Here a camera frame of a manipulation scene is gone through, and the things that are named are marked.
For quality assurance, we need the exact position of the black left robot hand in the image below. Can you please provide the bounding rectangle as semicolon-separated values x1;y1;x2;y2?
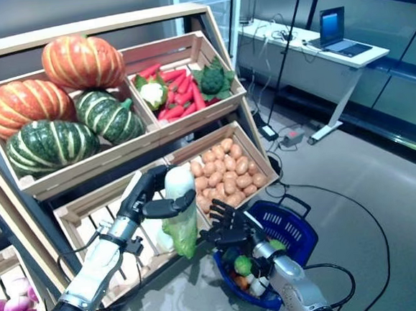
114;162;198;224

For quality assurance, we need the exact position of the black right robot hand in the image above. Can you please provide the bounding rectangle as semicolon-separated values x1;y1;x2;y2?
195;194;265;255

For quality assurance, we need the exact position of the blue plastic shopping basket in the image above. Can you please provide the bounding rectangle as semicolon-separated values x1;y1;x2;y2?
208;194;325;311

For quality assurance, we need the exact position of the small green toy pepper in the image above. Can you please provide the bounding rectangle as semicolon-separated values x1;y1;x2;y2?
233;254;254;275

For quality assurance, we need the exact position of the wooden white-slat crate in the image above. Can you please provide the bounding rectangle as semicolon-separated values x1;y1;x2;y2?
49;154;221;311

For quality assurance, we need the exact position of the large wooden pumpkin crate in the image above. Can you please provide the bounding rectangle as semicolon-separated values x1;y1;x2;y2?
0;60;167;205

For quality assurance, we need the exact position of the wooden potato crate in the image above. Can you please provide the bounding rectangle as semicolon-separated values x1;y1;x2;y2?
162;117;284;224

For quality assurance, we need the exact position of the green striped pumpkin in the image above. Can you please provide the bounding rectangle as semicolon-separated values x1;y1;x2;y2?
3;115;103;180
73;86;149;149

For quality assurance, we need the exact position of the red carrot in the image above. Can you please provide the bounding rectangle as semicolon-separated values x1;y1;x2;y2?
137;62;162;79
160;68;188;81
190;80;207;111
157;105;186;121

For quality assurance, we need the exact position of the black power brick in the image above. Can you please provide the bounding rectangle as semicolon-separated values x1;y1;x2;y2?
259;121;279;142

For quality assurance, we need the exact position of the grey box red button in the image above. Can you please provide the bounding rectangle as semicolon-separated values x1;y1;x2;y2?
277;128;306;151

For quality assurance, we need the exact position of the wooden carrot crate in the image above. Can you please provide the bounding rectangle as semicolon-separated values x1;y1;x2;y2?
117;27;251;143

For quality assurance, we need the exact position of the white cauliflower with leaves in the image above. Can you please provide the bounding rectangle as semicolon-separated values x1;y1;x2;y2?
131;71;171;113

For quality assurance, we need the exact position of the green broccoli with leaves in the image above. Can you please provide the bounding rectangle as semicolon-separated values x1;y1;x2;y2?
190;54;239;103

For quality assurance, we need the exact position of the orange striped pumpkin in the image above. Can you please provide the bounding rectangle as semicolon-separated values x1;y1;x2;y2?
39;30;128;94
0;75;79;141

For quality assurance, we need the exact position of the wooden turnip crate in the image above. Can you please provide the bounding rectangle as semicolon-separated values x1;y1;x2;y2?
0;241;54;311

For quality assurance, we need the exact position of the wooden vegetable display stand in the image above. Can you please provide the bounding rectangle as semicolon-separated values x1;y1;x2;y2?
0;0;293;311

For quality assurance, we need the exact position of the white desk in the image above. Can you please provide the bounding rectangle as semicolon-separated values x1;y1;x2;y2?
235;8;398;152

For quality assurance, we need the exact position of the black router with antennas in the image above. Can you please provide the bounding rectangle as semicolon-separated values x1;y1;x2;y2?
239;0;259;26

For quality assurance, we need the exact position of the white glass door fridge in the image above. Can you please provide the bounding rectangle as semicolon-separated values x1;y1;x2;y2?
177;0;250;63

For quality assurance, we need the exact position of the open grey laptop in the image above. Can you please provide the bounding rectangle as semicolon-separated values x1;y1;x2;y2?
306;4;374;61

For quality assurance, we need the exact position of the black floor cable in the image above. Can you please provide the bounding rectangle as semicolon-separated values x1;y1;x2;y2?
266;173;396;311

